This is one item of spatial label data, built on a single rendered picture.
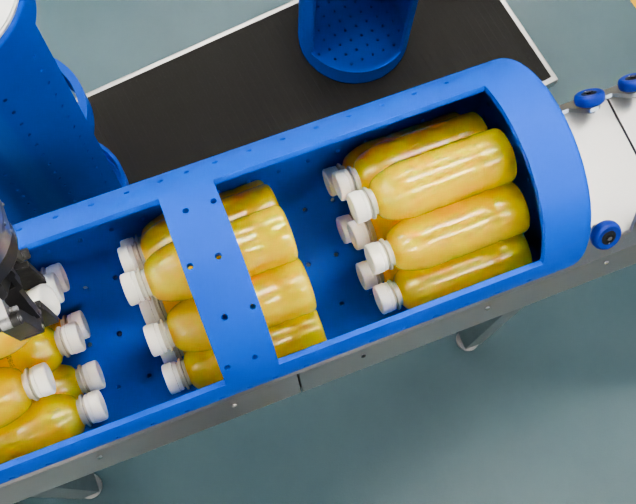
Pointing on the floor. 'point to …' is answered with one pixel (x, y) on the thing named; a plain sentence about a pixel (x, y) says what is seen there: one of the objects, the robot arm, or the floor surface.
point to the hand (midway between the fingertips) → (30, 296)
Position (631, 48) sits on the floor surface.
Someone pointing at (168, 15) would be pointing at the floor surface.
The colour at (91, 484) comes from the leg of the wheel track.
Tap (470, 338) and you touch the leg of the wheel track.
